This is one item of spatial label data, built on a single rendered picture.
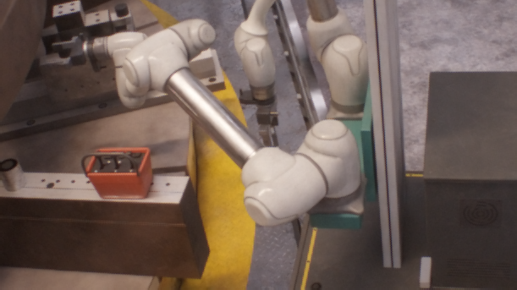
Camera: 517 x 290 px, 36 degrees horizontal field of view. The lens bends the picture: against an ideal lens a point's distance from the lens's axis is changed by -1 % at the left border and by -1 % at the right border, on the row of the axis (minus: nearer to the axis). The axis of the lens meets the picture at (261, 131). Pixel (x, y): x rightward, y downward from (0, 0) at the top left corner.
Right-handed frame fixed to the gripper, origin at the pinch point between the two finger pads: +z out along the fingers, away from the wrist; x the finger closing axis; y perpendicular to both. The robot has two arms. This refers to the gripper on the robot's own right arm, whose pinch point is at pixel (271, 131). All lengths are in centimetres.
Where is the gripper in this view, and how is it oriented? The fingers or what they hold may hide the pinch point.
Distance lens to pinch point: 290.8
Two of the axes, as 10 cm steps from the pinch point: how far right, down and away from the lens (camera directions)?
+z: 1.4, 7.9, 6.0
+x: 2.0, -6.2, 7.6
